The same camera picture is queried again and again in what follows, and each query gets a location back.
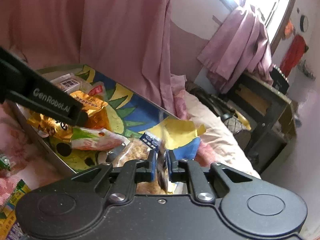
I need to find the grey cardboard tray box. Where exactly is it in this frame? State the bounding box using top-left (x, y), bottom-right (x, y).
top-left (12, 63), bottom-right (181, 176)

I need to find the dark wooden desk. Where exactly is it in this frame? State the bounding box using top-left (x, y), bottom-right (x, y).
top-left (221, 73), bottom-right (296, 174)

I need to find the yellow green snack packet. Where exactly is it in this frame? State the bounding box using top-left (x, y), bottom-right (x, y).
top-left (0, 179), bottom-right (31, 240)

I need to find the black calendar box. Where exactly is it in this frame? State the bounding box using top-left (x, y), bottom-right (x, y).
top-left (270, 64), bottom-right (289, 94)

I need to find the peanut brittle clear packet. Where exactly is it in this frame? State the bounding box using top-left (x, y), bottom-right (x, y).
top-left (110, 138), bottom-right (167, 195)

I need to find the dark dried plum packet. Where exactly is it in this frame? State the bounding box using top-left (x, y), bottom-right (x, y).
top-left (156, 111), bottom-right (168, 193)

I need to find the mixed nut bar packet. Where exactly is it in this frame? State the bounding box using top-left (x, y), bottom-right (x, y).
top-left (50, 73), bottom-right (87, 94)

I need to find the green sausage stick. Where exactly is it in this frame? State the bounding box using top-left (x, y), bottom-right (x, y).
top-left (0, 154), bottom-right (12, 171)

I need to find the white red snack pouch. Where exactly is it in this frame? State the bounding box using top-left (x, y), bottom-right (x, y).
top-left (49, 127), bottom-right (129, 157)

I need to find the orange candy clear bag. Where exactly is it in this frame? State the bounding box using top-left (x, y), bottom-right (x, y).
top-left (86, 81), bottom-right (111, 131)

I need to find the red hanging ornament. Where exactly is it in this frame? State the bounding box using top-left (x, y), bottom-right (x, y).
top-left (280, 35), bottom-right (309, 77)

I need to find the pink floral bed blanket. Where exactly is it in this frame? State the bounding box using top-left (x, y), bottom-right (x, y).
top-left (1, 75), bottom-right (260, 206)

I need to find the dark handbag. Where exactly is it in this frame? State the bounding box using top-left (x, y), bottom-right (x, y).
top-left (185, 81), bottom-right (251, 149)

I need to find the blue white snack stick packet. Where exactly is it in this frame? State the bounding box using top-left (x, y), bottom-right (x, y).
top-left (140, 131), bottom-right (161, 153)

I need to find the purple hanging cloth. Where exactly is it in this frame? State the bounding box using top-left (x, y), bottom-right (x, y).
top-left (197, 0), bottom-right (273, 94)

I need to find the pink curtain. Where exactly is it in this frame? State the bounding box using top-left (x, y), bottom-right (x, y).
top-left (1, 0), bottom-right (176, 114)

